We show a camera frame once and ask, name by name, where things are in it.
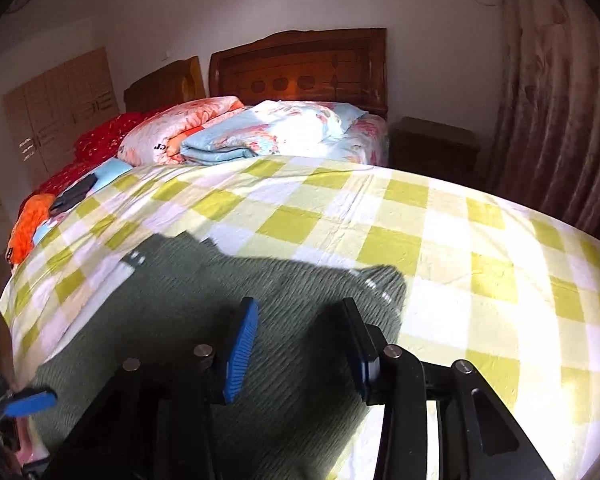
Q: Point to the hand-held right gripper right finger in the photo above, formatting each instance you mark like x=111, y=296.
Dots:
x=361, y=365

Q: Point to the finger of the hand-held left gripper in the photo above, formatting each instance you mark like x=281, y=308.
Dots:
x=30, y=402

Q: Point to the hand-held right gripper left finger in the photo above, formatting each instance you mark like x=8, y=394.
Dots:
x=240, y=350

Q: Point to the green and white knit sweater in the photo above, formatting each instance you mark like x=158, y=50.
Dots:
x=180, y=275

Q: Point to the yellow checked bed sheet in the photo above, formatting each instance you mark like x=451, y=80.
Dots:
x=430, y=240

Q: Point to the orange garment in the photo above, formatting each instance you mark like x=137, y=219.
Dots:
x=30, y=225

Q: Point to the black flat device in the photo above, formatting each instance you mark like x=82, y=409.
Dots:
x=72, y=195

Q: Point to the light blue cloth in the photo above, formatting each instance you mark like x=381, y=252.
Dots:
x=112, y=170

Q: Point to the light blue floral folded quilt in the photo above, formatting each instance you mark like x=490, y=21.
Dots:
x=280, y=127

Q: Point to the pink floral folded quilt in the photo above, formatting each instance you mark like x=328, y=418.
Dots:
x=175, y=130

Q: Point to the dark wooden nightstand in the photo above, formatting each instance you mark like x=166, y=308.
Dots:
x=435, y=147

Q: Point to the red patterned blanket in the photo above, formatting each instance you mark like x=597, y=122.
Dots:
x=100, y=140

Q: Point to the small wooden headboard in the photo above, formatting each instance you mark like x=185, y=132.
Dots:
x=165, y=85

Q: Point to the large carved wooden headboard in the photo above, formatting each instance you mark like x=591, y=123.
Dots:
x=300, y=70

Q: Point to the light wooden wardrobe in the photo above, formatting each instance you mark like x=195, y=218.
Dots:
x=60, y=110

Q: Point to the pink floral curtain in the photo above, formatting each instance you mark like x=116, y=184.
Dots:
x=555, y=110

